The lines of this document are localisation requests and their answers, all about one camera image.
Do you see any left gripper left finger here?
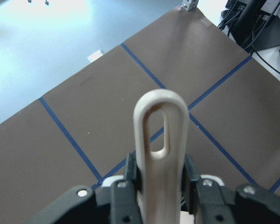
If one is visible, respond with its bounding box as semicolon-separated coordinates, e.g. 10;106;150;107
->
30;153;142;224

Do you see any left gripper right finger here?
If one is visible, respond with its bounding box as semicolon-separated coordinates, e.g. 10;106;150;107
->
182;154;280;224

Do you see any beige dustpan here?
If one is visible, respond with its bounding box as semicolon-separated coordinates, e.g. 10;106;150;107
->
133;89;189;224

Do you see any black laptop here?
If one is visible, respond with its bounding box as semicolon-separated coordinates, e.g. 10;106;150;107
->
229;0;280;53

